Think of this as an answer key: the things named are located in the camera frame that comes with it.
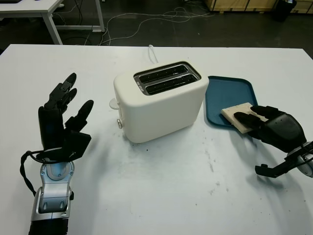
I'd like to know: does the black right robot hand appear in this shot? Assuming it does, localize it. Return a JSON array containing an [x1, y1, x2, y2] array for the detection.
[[233, 104, 308, 154]]

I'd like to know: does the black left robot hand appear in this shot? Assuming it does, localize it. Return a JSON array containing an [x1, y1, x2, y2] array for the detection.
[[38, 72, 95, 150]]

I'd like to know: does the pale bread slice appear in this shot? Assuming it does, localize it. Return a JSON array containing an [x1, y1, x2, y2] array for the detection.
[[221, 102, 269, 135]]

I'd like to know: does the cream toaster lever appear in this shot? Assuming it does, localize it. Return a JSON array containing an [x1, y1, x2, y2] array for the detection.
[[108, 97, 120, 110]]

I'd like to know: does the blue plastic tray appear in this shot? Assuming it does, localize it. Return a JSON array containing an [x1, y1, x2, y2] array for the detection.
[[204, 75, 259, 128]]

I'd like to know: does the cream two-slot toaster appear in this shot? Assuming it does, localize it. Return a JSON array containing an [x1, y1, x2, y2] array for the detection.
[[113, 60, 209, 144]]

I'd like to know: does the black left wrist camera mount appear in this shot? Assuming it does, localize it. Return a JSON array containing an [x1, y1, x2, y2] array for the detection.
[[36, 131, 92, 164]]

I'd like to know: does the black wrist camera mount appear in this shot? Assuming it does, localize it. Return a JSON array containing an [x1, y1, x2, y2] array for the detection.
[[36, 131, 92, 164], [254, 146, 304, 179]]

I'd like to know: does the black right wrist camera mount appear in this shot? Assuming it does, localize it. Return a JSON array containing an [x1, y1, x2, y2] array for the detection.
[[254, 146, 304, 179]]

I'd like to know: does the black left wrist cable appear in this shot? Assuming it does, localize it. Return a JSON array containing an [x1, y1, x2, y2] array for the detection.
[[20, 150, 57, 196]]

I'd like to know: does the black floor cable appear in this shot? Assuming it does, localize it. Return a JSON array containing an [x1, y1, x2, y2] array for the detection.
[[62, 0, 96, 45]]

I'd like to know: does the white metal-frame desk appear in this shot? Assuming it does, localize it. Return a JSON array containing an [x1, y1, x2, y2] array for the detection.
[[0, 0, 105, 45]]

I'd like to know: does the white toaster power cord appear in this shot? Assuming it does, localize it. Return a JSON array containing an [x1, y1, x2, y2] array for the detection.
[[148, 45, 159, 63]]

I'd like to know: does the long white floor cable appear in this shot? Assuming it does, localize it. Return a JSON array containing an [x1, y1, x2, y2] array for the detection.
[[100, 7, 211, 46]]

